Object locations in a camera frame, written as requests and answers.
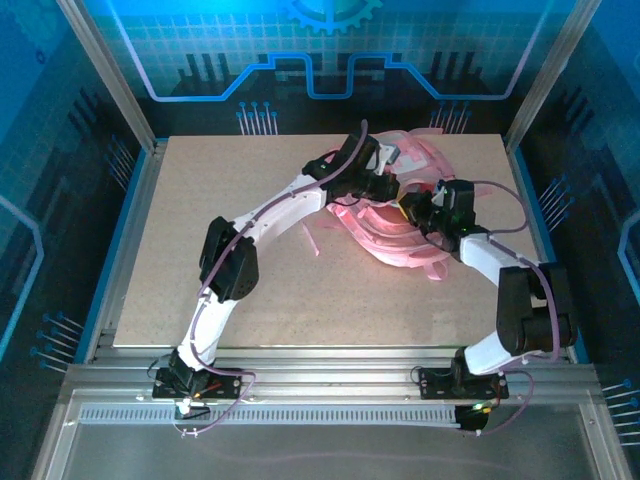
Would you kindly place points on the pink student backpack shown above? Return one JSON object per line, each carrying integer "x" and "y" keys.
{"x": 395, "y": 235}

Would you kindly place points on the grey metal front tray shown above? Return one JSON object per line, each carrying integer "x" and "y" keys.
{"x": 320, "y": 450}

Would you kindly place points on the aluminium frame post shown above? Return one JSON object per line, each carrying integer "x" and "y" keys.
{"x": 550, "y": 70}
{"x": 107, "y": 75}

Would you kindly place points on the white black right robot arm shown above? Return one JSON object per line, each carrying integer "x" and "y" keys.
{"x": 515, "y": 310}

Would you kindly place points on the aluminium front frame rail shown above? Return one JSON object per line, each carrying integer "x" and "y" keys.
{"x": 325, "y": 372}

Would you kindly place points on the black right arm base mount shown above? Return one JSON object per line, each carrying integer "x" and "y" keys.
{"x": 435, "y": 382}

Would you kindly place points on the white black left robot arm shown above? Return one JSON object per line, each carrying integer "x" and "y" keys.
{"x": 215, "y": 325}

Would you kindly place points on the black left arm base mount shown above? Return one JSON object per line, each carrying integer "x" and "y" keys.
{"x": 230, "y": 385}

